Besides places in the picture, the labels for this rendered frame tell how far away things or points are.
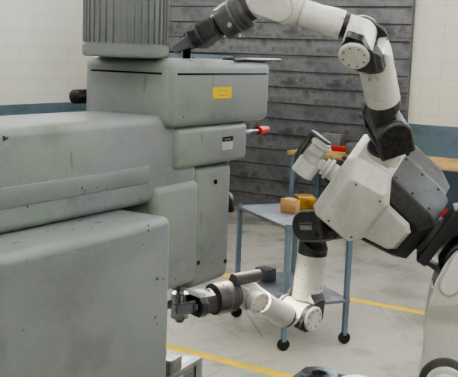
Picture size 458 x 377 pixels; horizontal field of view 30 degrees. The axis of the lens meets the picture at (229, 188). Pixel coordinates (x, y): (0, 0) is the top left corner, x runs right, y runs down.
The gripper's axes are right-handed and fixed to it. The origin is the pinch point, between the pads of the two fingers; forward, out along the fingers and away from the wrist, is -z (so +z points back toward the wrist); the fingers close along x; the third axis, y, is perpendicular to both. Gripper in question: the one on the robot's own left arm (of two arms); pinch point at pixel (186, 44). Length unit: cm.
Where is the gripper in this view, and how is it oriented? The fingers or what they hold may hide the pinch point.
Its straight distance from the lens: 225.8
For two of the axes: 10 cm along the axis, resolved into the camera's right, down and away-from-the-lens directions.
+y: -4.5, -8.9, 0.2
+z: 8.4, -4.3, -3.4
